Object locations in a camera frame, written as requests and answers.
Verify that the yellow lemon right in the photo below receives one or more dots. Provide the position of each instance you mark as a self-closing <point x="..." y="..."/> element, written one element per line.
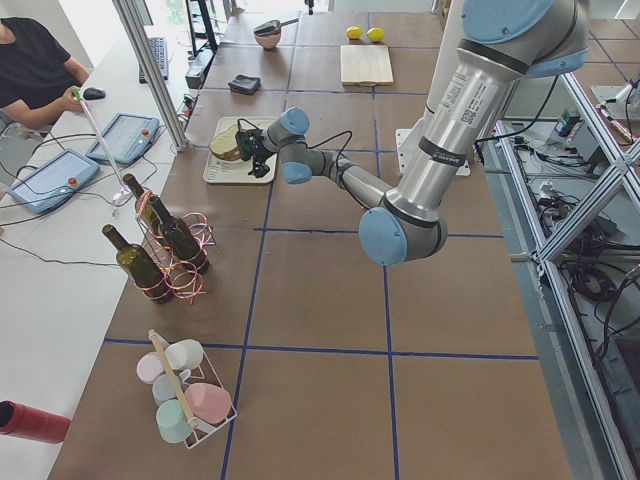
<point x="376" y="34"/>

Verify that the white pedestal column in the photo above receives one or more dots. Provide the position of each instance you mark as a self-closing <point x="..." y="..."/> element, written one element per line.
<point x="446" y="65"/>

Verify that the black keyboard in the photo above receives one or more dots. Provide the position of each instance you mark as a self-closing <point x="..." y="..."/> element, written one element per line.
<point x="159" y="50"/>

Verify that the blue teach pendant far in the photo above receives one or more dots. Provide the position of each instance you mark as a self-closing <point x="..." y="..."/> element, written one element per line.
<point x="129" y="136"/>

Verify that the white bear tray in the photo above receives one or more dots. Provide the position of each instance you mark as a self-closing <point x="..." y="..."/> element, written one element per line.
<point x="218" y="172"/>

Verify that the pink cup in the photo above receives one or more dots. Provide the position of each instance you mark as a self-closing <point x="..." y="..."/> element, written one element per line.
<point x="209" y="402"/>

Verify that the metal scoop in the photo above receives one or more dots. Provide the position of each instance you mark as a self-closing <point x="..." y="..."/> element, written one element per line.
<point x="272" y="27"/>

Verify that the copper wire bottle rack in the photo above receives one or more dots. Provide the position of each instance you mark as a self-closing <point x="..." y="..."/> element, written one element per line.
<point x="182" y="277"/>

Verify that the wooden cutting board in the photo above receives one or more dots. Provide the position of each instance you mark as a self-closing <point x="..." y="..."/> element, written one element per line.
<point x="365" y="65"/>

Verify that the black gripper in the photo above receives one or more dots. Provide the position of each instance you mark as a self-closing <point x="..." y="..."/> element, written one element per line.
<point x="258" y="156"/>

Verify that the yellow lemon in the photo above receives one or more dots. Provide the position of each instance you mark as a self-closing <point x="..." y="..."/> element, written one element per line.
<point x="353" y="32"/>
<point x="376" y="34"/>

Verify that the aluminium frame post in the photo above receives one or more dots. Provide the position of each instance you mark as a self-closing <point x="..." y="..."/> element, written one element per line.
<point x="134" y="28"/>

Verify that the pink bowl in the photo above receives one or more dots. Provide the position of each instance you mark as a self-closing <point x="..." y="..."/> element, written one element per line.
<point x="267" y="38"/>

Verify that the blue teach pendant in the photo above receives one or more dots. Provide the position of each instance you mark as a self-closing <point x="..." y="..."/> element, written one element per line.
<point x="129" y="136"/>
<point x="52" y="184"/>

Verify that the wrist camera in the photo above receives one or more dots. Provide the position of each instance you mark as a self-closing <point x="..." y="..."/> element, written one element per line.
<point x="244" y="143"/>

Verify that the grey blue cup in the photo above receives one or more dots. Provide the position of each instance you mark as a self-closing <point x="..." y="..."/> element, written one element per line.
<point x="162" y="390"/>

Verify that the seated person black shirt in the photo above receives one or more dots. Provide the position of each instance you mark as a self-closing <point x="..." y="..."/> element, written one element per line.
<point x="37" y="74"/>

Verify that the black computer mouse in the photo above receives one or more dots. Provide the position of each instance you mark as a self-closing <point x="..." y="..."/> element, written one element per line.
<point x="93" y="93"/>

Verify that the mint green cup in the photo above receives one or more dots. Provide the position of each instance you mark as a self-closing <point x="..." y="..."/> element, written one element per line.
<point x="172" y="422"/>

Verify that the blue teach pendant near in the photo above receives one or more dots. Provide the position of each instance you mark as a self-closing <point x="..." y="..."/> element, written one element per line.
<point x="52" y="184"/>

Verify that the lilac cup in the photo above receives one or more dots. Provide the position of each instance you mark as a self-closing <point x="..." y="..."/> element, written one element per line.
<point x="149" y="368"/>

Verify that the white cup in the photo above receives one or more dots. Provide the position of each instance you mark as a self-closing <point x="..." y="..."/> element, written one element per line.
<point x="184" y="354"/>

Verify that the yellow lemon left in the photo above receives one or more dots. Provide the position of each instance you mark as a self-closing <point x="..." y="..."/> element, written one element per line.
<point x="353" y="32"/>

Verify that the red cylinder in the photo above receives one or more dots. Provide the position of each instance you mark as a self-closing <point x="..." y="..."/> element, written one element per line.
<point x="30" y="423"/>

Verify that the dark green wine bottle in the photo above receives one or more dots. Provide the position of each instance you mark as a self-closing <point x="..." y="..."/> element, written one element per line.
<point x="139" y="265"/>

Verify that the pink striped stick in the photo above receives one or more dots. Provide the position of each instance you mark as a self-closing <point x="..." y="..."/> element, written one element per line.
<point x="123" y="194"/>

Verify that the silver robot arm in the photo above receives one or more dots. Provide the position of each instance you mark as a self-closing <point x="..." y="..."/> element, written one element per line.
<point x="488" y="45"/>

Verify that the grey folded cloth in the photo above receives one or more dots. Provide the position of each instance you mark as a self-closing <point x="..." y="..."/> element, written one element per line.
<point x="247" y="85"/>

